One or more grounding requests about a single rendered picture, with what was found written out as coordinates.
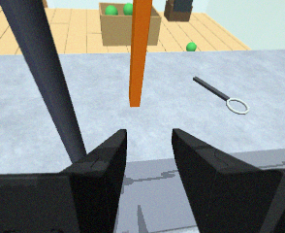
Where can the grey bent wire on two black posts with flat base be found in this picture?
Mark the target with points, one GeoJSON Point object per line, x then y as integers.
{"type": "Point", "coordinates": [152, 197]}

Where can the white ring with dark grey handle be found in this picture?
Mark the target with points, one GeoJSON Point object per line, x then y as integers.
{"type": "Point", "coordinates": [221, 95]}

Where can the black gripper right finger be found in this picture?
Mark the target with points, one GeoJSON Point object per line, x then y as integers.
{"type": "Point", "coordinates": [227, 195]}

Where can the orange handle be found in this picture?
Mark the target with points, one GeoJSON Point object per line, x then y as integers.
{"type": "Point", "coordinates": [140, 28]}

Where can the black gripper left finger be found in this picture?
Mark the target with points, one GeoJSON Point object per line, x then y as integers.
{"type": "Point", "coordinates": [82, 198]}

